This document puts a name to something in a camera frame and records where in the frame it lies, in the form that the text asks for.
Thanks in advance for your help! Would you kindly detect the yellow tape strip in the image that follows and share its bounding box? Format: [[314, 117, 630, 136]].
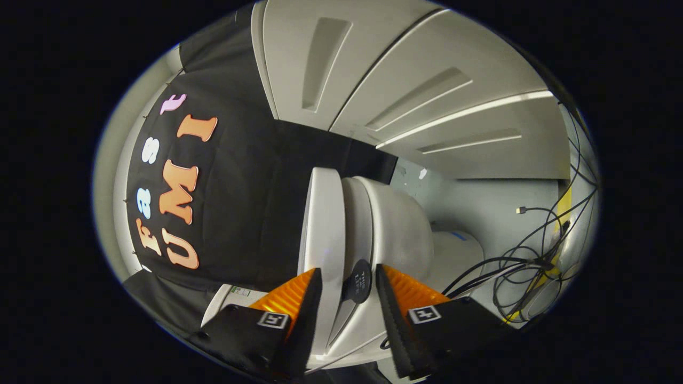
[[502, 186, 573, 324]]

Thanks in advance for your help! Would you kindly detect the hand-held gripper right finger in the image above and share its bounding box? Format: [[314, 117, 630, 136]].
[[375, 263, 517, 381]]

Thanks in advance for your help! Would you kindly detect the black cable with plug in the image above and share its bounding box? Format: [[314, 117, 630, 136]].
[[515, 206, 567, 235]]

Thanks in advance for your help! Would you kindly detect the black backdrop cloth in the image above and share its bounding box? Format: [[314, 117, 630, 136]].
[[124, 11, 398, 342]]

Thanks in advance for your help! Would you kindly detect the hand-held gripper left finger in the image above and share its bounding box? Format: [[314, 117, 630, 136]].
[[188, 268, 323, 381]]

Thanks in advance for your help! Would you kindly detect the white ceramic toilet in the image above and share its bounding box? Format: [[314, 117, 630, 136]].
[[202, 176, 486, 370]]

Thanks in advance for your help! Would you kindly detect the black cable tangle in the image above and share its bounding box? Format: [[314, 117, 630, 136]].
[[443, 99, 598, 326]]

